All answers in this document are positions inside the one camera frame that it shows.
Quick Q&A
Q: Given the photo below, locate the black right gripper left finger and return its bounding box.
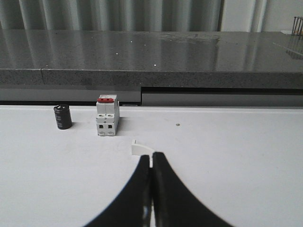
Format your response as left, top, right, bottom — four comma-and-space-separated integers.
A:
86, 155, 152, 227

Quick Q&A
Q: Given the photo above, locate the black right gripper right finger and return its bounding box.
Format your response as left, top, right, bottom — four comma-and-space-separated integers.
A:
152, 152, 231, 227

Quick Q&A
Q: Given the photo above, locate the white half pipe clamp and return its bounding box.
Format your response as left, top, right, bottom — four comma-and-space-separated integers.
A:
131, 140, 155, 167

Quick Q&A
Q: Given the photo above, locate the black cylindrical capacitor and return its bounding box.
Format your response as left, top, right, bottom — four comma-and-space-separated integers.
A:
53, 104, 72, 130

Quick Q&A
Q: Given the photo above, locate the grey stone counter ledge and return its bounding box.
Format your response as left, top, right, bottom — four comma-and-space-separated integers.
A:
0, 29, 303, 89

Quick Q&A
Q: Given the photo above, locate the white circuit breaker red switch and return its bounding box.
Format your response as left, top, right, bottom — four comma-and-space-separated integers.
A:
96, 95, 120, 136

